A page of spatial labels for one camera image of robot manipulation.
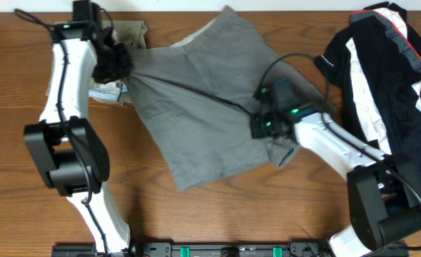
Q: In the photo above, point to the grey shorts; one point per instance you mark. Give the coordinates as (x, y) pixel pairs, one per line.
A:
(195, 97)

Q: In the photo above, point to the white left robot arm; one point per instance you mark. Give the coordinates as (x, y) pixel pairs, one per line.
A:
(66, 150)

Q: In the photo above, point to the black white red shirt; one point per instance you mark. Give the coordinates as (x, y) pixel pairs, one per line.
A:
(376, 62)

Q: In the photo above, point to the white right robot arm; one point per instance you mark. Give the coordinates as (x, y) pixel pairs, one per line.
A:
(384, 192)

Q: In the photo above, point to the folded khaki shorts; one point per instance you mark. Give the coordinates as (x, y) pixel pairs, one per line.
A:
(130, 33)

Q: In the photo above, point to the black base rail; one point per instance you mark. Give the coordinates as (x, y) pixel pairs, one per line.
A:
(293, 249)

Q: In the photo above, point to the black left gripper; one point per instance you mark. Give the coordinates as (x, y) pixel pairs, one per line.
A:
(125, 66)

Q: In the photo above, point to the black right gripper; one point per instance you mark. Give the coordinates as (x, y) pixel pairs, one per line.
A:
(257, 130)

